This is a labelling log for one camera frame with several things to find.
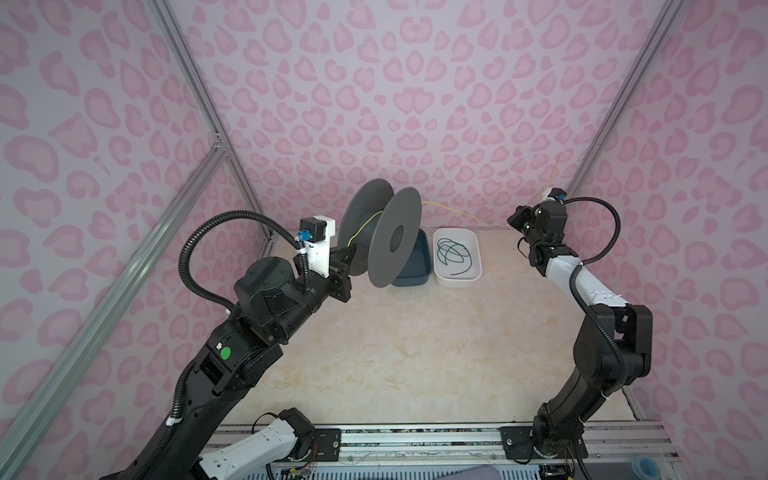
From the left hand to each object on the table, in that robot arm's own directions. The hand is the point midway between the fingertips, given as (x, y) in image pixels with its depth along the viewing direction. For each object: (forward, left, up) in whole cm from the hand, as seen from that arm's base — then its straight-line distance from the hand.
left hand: (353, 241), depth 54 cm
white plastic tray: (+33, -30, -46) cm, 64 cm away
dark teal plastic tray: (+28, -16, -46) cm, 57 cm away
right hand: (+31, -45, -19) cm, 57 cm away
